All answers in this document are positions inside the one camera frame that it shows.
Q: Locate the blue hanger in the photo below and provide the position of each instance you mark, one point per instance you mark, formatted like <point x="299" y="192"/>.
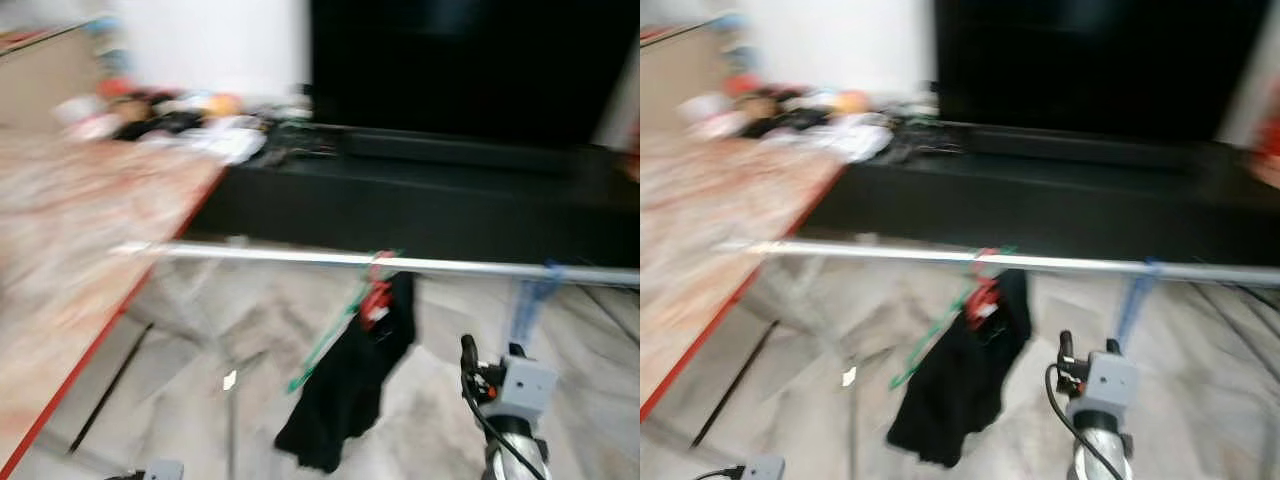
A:
<point x="530" y="300"/>
<point x="1135" y="300"/>

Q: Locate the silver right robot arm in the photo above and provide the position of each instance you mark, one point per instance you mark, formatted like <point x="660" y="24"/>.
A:
<point x="1098" y="450"/>
<point x="515" y="450"/>

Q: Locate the red hanger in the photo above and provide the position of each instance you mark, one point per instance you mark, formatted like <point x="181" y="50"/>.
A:
<point x="983" y="298"/>
<point x="377" y="300"/>

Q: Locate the plain black garment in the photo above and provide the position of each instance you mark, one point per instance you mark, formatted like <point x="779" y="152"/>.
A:
<point x="345" y="400"/>
<point x="955" y="400"/>

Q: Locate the black TV cabinet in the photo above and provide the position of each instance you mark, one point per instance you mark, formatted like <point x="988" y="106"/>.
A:
<point x="400" y="210"/>
<point x="1000" y="205"/>

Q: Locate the silver metal clothes rack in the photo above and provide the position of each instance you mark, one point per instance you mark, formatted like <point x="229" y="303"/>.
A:
<point x="880" y="252"/>
<point x="300" y="257"/>

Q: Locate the black soundbar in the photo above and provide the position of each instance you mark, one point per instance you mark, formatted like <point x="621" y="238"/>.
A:
<point x="1080" y="148"/>
<point x="450" y="152"/>

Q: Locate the marble pattern folding table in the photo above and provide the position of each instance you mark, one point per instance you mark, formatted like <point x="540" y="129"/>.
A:
<point x="720" y="230"/>
<point x="80" y="230"/>

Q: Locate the black television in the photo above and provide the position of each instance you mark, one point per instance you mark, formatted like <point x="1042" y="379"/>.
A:
<point x="1080" y="70"/>
<point x="450" y="70"/>

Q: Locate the white open notebook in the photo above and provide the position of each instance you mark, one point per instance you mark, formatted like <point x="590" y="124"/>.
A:
<point x="850" y="137"/>
<point x="225" y="140"/>

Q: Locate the beige wooden cabinet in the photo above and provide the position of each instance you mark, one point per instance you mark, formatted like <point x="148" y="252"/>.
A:
<point x="55" y="85"/>
<point x="690" y="80"/>

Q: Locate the black metal table leg frame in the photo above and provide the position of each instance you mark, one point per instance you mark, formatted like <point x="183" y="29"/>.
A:
<point x="110" y="390"/>
<point x="735" y="384"/>

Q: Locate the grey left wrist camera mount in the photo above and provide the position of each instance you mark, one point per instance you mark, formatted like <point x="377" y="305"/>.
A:
<point x="163" y="470"/>
<point x="765" y="468"/>

